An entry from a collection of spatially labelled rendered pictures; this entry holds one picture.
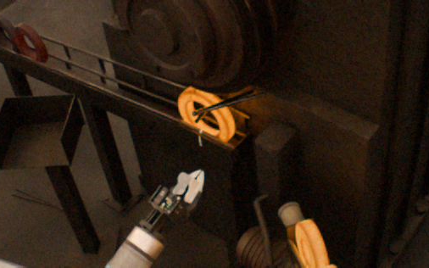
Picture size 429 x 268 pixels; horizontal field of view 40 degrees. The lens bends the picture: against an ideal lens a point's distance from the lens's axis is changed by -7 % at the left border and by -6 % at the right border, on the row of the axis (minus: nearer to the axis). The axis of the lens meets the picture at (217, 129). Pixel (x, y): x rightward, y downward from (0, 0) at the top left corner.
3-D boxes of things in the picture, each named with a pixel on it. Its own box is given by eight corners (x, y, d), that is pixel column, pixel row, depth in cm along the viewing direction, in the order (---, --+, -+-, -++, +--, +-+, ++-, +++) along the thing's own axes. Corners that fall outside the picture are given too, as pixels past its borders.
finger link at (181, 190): (196, 162, 159) (175, 192, 156) (203, 173, 163) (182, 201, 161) (186, 157, 160) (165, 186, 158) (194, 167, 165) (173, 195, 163)
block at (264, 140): (278, 175, 186) (275, 115, 169) (301, 186, 182) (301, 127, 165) (257, 198, 180) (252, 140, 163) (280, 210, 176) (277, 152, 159)
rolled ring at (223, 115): (225, 107, 167) (232, 100, 168) (173, 82, 176) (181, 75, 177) (231, 155, 180) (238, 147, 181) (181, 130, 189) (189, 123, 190)
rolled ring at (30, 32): (31, 31, 218) (38, 26, 220) (7, 23, 229) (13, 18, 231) (47, 71, 230) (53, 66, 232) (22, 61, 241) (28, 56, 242)
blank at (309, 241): (306, 205, 149) (293, 209, 149) (330, 250, 137) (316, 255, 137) (308, 247, 159) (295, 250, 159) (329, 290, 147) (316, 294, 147)
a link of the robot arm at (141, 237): (159, 264, 156) (133, 245, 161) (171, 248, 157) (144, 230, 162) (147, 253, 149) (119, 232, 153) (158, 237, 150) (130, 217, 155)
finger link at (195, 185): (205, 168, 157) (184, 198, 155) (213, 178, 162) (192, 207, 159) (196, 162, 159) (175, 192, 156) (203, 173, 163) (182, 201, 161)
